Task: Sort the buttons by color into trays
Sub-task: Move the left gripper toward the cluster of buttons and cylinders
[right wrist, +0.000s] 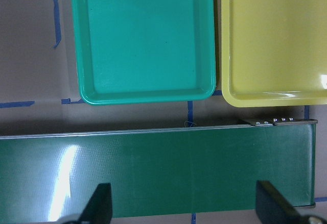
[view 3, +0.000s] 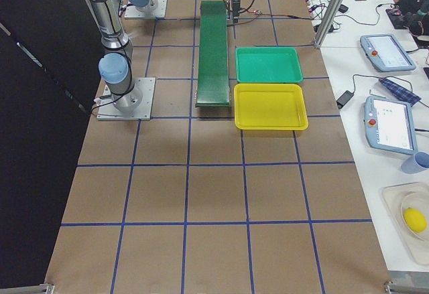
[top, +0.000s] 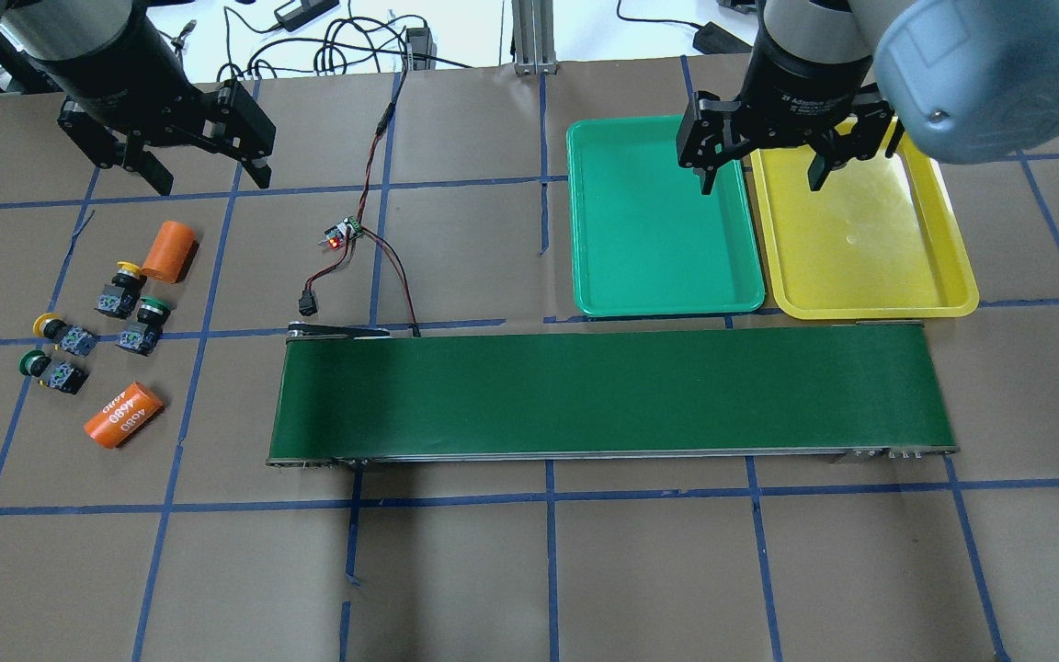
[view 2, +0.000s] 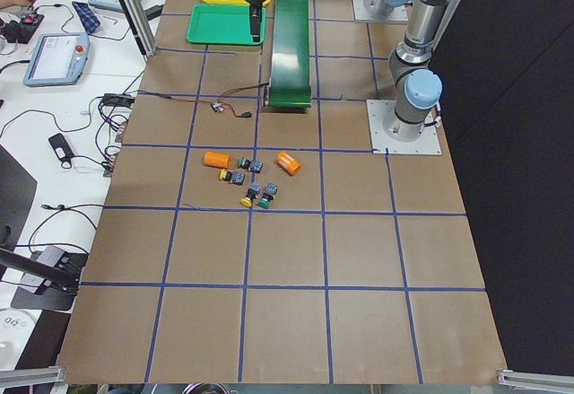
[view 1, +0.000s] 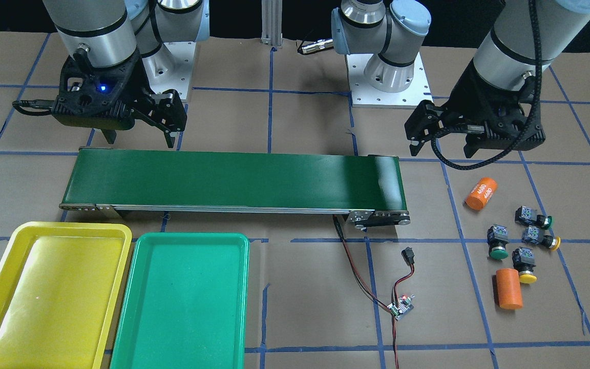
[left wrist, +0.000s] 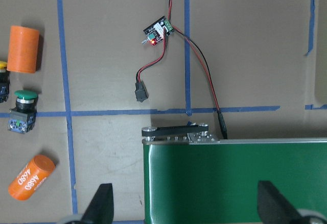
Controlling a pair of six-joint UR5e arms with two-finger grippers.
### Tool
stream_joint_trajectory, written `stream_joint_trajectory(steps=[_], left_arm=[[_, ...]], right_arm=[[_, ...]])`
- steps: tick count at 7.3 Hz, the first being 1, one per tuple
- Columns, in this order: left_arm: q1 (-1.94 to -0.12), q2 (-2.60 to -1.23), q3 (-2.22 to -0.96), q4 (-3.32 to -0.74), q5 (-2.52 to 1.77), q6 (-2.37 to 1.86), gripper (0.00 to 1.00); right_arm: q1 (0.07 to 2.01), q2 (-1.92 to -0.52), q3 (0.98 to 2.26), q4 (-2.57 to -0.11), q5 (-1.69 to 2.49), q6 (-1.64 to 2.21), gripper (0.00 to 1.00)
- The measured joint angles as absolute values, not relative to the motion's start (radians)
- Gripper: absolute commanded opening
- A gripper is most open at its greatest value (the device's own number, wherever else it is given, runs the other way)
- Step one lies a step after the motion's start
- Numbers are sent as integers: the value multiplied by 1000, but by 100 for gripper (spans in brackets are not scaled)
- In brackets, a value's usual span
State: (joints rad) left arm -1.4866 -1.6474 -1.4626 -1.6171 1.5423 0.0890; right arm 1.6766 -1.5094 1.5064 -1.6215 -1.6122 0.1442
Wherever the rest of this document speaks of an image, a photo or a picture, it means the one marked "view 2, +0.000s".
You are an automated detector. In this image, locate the plain orange cylinder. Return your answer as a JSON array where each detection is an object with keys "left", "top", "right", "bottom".
[{"left": 204, "top": 151, "right": 230, "bottom": 169}]

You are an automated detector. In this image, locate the black monitor stand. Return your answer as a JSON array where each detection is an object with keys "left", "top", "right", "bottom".
[{"left": 1, "top": 149, "right": 88, "bottom": 311}]

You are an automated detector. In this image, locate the small circuit board with wires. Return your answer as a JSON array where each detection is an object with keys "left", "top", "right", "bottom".
[{"left": 137, "top": 82, "right": 269, "bottom": 118}]

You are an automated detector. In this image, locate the green plastic tray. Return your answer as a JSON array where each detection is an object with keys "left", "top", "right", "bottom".
[{"left": 186, "top": 4, "right": 266, "bottom": 46}]

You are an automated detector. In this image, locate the black power adapter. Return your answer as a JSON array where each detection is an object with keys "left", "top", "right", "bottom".
[{"left": 48, "top": 133, "right": 75, "bottom": 162}]

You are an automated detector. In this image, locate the green push button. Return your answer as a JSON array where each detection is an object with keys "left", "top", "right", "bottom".
[
  {"left": 257, "top": 182, "right": 278, "bottom": 209},
  {"left": 238, "top": 157, "right": 264, "bottom": 173}
]

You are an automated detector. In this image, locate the near teach pendant tablet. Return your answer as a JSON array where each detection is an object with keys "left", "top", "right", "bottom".
[{"left": 23, "top": 32, "right": 91, "bottom": 87}]

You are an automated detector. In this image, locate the yellow push button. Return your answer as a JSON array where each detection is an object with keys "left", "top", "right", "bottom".
[
  {"left": 219, "top": 169, "right": 245, "bottom": 186},
  {"left": 239, "top": 183, "right": 261, "bottom": 208}
]

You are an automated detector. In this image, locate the green conveyor belt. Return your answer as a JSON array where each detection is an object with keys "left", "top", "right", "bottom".
[{"left": 266, "top": 0, "right": 311, "bottom": 109}]

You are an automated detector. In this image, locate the orange cylinder marked 4680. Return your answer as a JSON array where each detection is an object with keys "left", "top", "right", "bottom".
[{"left": 275, "top": 151, "right": 301, "bottom": 176}]

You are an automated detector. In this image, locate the black usb hub box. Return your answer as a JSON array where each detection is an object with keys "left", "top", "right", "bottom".
[{"left": 101, "top": 93, "right": 135, "bottom": 108}]

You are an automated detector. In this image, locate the aluminium frame post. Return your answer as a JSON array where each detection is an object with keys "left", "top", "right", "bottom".
[{"left": 118, "top": 0, "right": 157, "bottom": 57}]

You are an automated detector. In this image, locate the yellow push button lower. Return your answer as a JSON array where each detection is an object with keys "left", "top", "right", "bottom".
[{"left": 239, "top": 183, "right": 261, "bottom": 208}]

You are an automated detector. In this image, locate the yellow push button upper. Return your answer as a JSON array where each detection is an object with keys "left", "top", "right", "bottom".
[{"left": 219, "top": 169, "right": 245, "bottom": 186}]

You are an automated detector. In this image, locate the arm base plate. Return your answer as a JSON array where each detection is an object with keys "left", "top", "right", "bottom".
[
  {"left": 367, "top": 100, "right": 441, "bottom": 155},
  {"left": 352, "top": 0, "right": 412, "bottom": 24}
]

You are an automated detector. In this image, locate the blue checkered cloth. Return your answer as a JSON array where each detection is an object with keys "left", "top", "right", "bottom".
[{"left": 72, "top": 1, "right": 101, "bottom": 34}]

